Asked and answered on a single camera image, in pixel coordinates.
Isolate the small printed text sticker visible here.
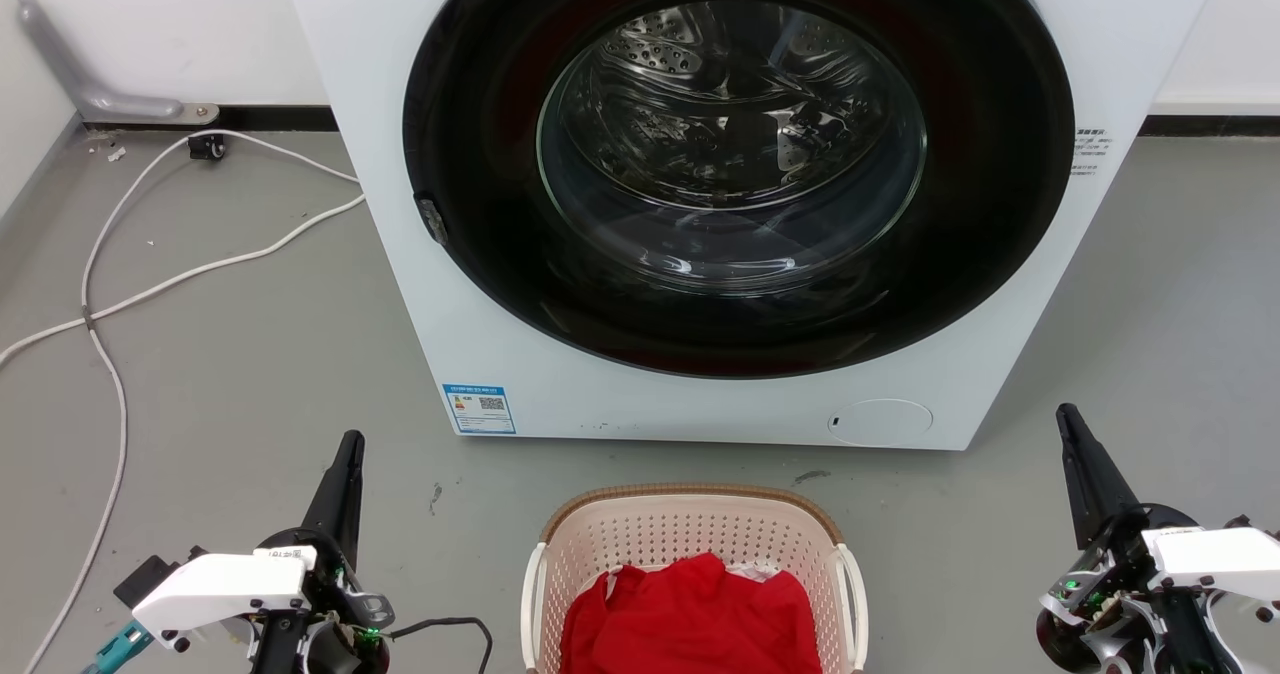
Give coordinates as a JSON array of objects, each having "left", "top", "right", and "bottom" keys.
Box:
[{"left": 1068, "top": 128, "right": 1111, "bottom": 178}]

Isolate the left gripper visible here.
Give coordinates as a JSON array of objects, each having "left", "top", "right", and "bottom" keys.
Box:
[{"left": 132, "top": 430, "right": 396, "bottom": 674}]

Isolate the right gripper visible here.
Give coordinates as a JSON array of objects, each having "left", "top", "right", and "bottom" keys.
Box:
[{"left": 1035, "top": 403, "right": 1280, "bottom": 674}]

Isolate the blue energy label sticker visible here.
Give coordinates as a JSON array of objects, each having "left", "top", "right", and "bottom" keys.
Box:
[{"left": 442, "top": 384, "right": 518, "bottom": 436}]

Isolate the round white filter cover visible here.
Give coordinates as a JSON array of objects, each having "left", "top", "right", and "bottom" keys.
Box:
[{"left": 827, "top": 398, "right": 935, "bottom": 447}]

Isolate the long white looping cable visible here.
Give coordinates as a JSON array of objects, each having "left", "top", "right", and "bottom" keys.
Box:
[{"left": 22, "top": 129, "right": 363, "bottom": 674}]

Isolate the black round washer door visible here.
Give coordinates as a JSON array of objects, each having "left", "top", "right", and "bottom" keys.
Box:
[{"left": 402, "top": 0, "right": 1077, "bottom": 379}]

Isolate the grey wall pipe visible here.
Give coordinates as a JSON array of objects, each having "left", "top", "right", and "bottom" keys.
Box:
[{"left": 0, "top": 0, "right": 220, "bottom": 125}]

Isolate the white power cable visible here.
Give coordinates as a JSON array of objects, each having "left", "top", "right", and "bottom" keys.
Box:
[{"left": 0, "top": 193, "right": 367, "bottom": 369}]

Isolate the red garment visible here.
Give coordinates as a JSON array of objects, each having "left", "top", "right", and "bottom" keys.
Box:
[{"left": 559, "top": 552, "right": 824, "bottom": 674}]

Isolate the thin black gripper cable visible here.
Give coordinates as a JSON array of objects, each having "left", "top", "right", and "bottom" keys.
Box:
[{"left": 388, "top": 616, "right": 495, "bottom": 674}]

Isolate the white front-load washing machine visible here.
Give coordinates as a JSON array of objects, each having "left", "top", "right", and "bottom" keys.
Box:
[{"left": 277, "top": 0, "right": 1229, "bottom": 452}]

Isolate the teal cable connector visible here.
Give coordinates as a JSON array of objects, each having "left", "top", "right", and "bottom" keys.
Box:
[{"left": 82, "top": 621, "right": 155, "bottom": 674}]

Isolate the beige plastic laundry basket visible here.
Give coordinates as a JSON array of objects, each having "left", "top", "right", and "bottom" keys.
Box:
[{"left": 520, "top": 483, "right": 870, "bottom": 674}]

